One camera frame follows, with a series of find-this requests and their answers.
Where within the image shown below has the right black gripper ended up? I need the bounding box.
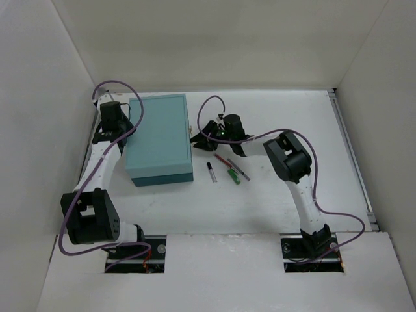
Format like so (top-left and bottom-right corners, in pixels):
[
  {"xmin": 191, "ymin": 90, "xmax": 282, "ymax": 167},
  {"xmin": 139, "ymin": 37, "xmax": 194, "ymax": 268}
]
[{"xmin": 189, "ymin": 122, "xmax": 233, "ymax": 153}]

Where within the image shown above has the teal makeup organizer box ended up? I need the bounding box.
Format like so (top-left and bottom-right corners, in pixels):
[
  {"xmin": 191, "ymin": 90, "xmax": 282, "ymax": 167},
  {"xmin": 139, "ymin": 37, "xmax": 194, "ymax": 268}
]
[{"xmin": 123, "ymin": 94, "xmax": 194, "ymax": 187}]

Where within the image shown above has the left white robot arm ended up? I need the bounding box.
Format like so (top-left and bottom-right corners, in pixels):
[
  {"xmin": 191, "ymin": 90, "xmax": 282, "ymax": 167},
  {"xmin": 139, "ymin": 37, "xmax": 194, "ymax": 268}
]
[{"xmin": 60, "ymin": 101, "xmax": 146, "ymax": 259}]

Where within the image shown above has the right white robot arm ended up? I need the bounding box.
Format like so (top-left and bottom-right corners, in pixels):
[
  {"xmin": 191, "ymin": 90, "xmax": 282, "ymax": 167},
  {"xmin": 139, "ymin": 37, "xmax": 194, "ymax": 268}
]
[{"xmin": 190, "ymin": 114, "xmax": 332, "ymax": 257}]

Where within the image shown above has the red white makeup pencil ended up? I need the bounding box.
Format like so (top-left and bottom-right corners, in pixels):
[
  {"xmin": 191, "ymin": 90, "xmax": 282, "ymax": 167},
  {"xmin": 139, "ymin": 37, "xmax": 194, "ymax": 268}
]
[{"xmin": 214, "ymin": 153, "xmax": 233, "ymax": 169}]

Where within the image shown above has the black silver makeup pencil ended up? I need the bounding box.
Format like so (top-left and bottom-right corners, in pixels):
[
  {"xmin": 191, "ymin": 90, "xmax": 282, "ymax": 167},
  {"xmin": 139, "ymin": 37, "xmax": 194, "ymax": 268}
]
[{"xmin": 207, "ymin": 162, "xmax": 217, "ymax": 183}]

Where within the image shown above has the grey makeup pencil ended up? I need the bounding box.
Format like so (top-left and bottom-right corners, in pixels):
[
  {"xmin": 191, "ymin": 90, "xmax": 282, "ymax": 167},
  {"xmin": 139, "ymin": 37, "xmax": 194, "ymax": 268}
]
[{"xmin": 227, "ymin": 158, "xmax": 251, "ymax": 181}]

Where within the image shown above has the green tube lower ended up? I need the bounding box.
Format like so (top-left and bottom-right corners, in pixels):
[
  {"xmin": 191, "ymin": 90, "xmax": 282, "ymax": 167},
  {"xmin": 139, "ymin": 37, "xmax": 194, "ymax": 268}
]
[{"xmin": 227, "ymin": 168, "xmax": 241, "ymax": 185}]

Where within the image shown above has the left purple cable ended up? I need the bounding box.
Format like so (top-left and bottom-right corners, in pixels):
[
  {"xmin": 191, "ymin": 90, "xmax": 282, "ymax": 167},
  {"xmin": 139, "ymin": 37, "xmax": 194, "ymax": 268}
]
[{"xmin": 58, "ymin": 80, "xmax": 152, "ymax": 269}]

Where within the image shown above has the purple cable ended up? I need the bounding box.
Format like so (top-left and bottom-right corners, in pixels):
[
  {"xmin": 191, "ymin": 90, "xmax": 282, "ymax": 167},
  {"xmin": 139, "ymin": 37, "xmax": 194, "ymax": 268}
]
[
  {"xmin": 58, "ymin": 80, "xmax": 152, "ymax": 269},
  {"xmin": 197, "ymin": 95, "xmax": 368, "ymax": 264}
]

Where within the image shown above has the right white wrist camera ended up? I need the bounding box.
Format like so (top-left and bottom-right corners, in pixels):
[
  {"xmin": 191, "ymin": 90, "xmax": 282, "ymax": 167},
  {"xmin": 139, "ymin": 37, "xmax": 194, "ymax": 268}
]
[{"xmin": 216, "ymin": 113, "xmax": 224, "ymax": 122}]

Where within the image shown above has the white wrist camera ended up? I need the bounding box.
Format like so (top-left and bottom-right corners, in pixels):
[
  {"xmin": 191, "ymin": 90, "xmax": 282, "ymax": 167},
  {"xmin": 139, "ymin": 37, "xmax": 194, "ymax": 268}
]
[
  {"xmin": 92, "ymin": 92, "xmax": 114, "ymax": 106},
  {"xmin": 216, "ymin": 113, "xmax": 224, "ymax": 122}
]

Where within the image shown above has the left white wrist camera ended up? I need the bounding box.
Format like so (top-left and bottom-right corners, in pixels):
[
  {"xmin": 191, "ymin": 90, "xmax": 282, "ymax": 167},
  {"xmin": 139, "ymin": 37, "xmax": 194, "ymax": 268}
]
[{"xmin": 92, "ymin": 92, "xmax": 114, "ymax": 106}]

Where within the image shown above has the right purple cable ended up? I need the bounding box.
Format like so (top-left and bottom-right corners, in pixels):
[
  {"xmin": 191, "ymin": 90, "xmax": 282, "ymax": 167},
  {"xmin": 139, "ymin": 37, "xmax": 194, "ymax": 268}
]
[{"xmin": 197, "ymin": 95, "xmax": 368, "ymax": 264}]

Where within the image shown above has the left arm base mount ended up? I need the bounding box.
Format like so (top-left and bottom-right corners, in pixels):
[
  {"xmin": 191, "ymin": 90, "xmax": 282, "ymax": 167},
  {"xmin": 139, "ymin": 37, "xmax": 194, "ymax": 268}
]
[{"xmin": 104, "ymin": 236, "xmax": 167, "ymax": 274}]

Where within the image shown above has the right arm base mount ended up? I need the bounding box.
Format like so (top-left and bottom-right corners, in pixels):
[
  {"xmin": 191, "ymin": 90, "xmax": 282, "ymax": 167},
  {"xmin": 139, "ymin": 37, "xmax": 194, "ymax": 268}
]
[{"xmin": 281, "ymin": 235, "xmax": 344, "ymax": 273}]

